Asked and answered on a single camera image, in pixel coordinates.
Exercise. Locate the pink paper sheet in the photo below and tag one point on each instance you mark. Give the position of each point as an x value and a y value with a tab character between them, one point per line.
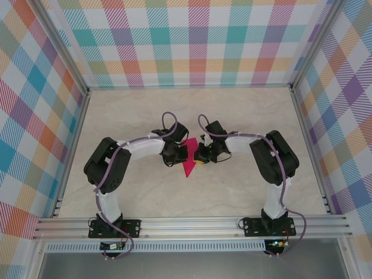
190	165

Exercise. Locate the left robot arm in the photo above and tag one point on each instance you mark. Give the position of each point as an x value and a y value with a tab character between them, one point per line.
93	165

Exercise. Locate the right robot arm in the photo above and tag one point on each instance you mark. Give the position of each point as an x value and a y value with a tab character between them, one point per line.
263	162

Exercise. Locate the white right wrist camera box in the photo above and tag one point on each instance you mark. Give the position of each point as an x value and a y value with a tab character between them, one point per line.
205	141

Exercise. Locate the aluminium rear frame rail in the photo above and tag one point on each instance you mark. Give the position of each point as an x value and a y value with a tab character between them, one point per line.
189	86

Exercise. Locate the long aluminium base rail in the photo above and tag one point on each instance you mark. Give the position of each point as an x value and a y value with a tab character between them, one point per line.
189	226

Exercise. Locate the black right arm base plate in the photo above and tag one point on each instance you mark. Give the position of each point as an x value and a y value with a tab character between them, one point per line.
253	226

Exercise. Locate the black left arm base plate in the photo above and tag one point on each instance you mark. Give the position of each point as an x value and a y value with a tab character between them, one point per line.
130	228

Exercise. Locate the aluminium side frame rail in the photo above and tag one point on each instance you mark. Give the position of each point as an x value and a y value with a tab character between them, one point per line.
72	151
309	151

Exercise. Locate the aluminium frame post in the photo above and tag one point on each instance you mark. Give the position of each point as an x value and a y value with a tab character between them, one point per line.
58	43
316	43

